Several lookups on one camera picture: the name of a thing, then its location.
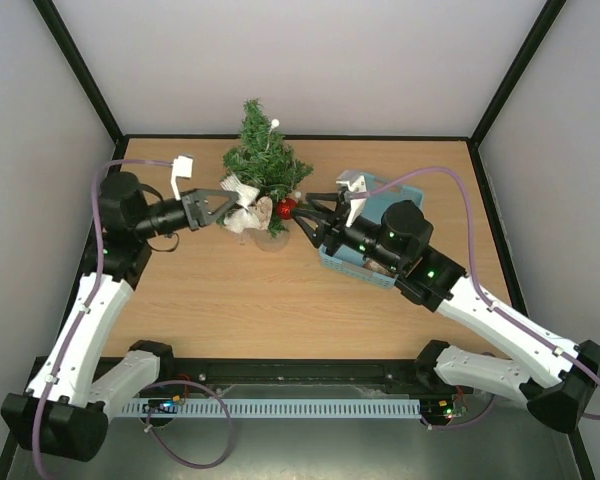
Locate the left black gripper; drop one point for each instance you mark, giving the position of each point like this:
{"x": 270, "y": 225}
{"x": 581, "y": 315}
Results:
{"x": 196, "y": 209}

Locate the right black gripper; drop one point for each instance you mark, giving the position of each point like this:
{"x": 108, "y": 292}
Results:
{"x": 333, "y": 226}

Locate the white mesh ribbon bow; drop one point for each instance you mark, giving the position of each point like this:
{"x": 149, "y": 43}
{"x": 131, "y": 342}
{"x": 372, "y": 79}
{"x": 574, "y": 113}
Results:
{"x": 243, "y": 217}

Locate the red glitter ball ornament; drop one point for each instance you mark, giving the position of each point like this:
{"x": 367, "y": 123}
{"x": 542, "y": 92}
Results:
{"x": 285, "y": 207}

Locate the wooden heart ornament red bow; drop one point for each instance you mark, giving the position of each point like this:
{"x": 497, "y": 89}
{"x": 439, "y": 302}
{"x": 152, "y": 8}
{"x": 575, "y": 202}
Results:
{"x": 262, "y": 211}

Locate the small green christmas tree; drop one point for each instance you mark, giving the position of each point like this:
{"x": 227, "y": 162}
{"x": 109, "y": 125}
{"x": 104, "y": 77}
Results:
{"x": 265, "y": 160}

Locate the gingerbread man ornament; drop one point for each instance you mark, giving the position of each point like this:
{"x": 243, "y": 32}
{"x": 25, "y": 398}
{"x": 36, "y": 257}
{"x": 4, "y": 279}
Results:
{"x": 378, "y": 268}

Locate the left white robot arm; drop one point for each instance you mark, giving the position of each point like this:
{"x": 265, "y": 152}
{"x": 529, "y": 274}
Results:
{"x": 66, "y": 408}

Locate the round wooden tree base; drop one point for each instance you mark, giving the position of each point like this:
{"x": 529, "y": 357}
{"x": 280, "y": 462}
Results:
{"x": 268, "y": 243}

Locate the light blue plastic basket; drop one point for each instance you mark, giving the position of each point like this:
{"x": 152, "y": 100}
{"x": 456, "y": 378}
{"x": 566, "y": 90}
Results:
{"x": 352, "y": 262}

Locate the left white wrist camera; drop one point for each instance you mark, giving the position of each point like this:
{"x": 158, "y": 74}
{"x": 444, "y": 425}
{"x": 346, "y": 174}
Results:
{"x": 181, "y": 168}

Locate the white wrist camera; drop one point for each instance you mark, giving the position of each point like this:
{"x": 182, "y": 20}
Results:
{"x": 355, "y": 193}
{"x": 181, "y": 168}

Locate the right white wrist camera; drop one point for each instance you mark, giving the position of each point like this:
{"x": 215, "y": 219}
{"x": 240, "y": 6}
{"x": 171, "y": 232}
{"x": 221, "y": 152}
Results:
{"x": 355, "y": 193}

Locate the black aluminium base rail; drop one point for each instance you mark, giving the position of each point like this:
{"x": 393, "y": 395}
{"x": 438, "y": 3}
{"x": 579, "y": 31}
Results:
{"x": 413, "y": 377}

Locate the light blue slotted cable duct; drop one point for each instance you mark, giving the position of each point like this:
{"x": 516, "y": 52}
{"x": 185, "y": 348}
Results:
{"x": 277, "y": 409}

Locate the black frame post left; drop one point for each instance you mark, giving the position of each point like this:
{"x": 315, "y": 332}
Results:
{"x": 69, "y": 49}

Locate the black frame post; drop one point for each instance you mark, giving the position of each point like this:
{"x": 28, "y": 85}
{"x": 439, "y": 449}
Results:
{"x": 540, "y": 28}
{"x": 69, "y": 49}

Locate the black frame post right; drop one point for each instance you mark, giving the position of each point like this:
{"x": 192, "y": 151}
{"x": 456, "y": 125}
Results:
{"x": 540, "y": 28}

